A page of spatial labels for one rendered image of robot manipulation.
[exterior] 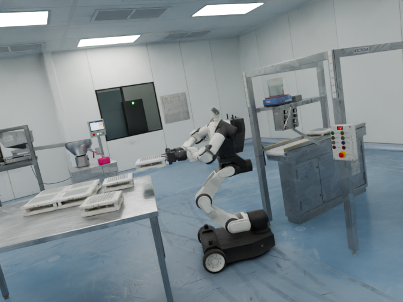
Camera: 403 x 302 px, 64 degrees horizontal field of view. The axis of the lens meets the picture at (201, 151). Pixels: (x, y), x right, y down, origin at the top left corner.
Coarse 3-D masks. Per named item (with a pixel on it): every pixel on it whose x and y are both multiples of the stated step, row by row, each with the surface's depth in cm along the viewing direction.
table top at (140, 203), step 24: (144, 192) 242; (0, 216) 247; (48, 216) 224; (72, 216) 214; (96, 216) 205; (120, 216) 196; (144, 216) 194; (0, 240) 192; (24, 240) 184; (48, 240) 185
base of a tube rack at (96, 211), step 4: (120, 200) 222; (120, 204) 216; (104, 208) 210; (108, 208) 209; (112, 208) 208; (116, 208) 209; (88, 212) 208; (92, 212) 208; (96, 212) 208; (100, 212) 208; (104, 212) 208; (84, 216) 207
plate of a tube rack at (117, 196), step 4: (116, 192) 227; (120, 192) 225; (116, 196) 217; (120, 196) 221; (104, 200) 212; (108, 200) 210; (112, 200) 208; (116, 200) 208; (84, 204) 210; (88, 204) 209; (92, 204) 207; (96, 204) 207; (100, 204) 207; (104, 204) 208; (80, 208) 206; (84, 208) 206; (88, 208) 207
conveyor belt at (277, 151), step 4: (356, 128) 364; (300, 140) 350; (304, 140) 346; (308, 140) 342; (320, 140) 332; (288, 144) 338; (292, 144) 335; (308, 144) 323; (276, 148) 331; (280, 148) 327; (296, 148) 314; (268, 152) 323; (272, 152) 318; (276, 152) 314; (280, 152) 310; (284, 152) 306; (284, 156) 306
